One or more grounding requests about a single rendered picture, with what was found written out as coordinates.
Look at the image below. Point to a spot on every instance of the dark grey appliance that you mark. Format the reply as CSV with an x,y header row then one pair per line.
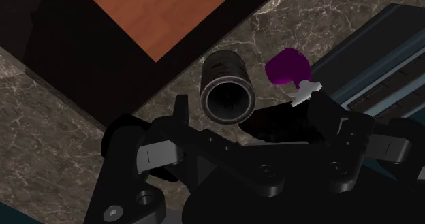
x,y
382,40

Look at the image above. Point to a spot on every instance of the black cylindrical cup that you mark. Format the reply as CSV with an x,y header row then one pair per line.
x,y
224,69

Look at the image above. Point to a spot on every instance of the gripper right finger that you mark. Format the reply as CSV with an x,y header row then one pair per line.
x,y
348,130

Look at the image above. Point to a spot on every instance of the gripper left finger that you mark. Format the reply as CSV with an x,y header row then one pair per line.
x,y
123,140

